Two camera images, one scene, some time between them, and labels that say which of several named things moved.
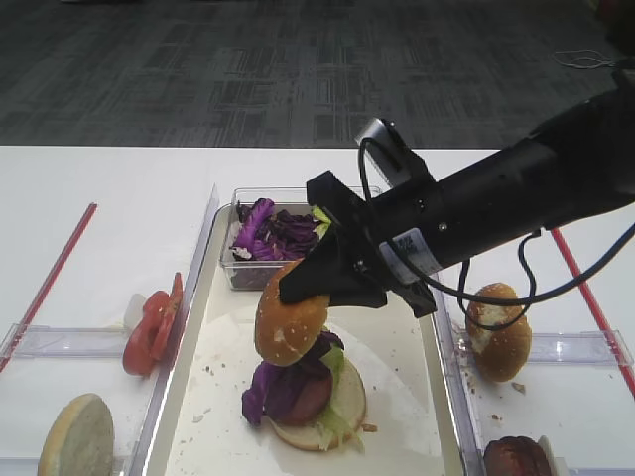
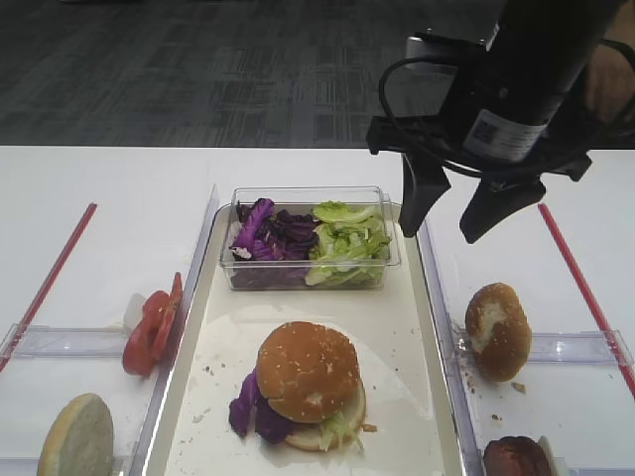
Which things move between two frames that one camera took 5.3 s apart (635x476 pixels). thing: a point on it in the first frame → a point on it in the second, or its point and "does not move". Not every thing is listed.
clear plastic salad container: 266,228 does not move
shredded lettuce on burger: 336,424 does not move
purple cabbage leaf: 270,386 → 250,413
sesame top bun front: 286,330 → 308,371
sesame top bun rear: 501,353 does not move
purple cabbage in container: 266,242 does not move
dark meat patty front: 515,456 does not move
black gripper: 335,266 → 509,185
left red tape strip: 47,287 does not move
